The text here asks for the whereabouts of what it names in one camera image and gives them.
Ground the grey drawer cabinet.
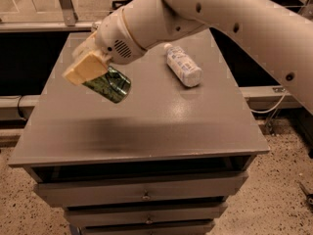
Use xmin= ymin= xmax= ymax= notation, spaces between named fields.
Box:
xmin=8 ymin=27 xmax=271 ymax=235

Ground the top grey drawer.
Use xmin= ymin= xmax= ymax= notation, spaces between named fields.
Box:
xmin=34 ymin=171 xmax=248 ymax=208

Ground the grey metal railing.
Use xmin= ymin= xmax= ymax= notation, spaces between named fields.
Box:
xmin=0 ymin=0 xmax=312 ymax=32

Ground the dark tool on floor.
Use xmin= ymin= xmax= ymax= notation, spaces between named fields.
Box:
xmin=299 ymin=182 xmax=313 ymax=207

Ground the green soda can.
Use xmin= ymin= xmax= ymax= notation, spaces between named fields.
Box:
xmin=83 ymin=66 xmax=131 ymax=104

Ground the white plastic water bottle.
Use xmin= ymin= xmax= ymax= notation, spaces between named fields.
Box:
xmin=164 ymin=43 xmax=202 ymax=87

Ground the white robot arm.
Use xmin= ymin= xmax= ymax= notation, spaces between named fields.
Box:
xmin=64 ymin=0 xmax=313 ymax=113

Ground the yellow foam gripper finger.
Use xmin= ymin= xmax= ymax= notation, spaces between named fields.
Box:
xmin=72 ymin=31 xmax=98 ymax=58
xmin=63 ymin=50 xmax=112 ymax=85

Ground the grey drawer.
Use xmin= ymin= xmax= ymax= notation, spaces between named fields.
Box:
xmin=82 ymin=220 xmax=215 ymax=235
xmin=34 ymin=171 xmax=248 ymax=208
xmin=65 ymin=202 xmax=227 ymax=227

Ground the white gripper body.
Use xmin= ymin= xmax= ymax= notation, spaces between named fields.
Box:
xmin=95 ymin=7 xmax=146 ymax=65

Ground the white cable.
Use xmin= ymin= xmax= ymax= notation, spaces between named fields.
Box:
xmin=249 ymin=88 xmax=290 ymax=115

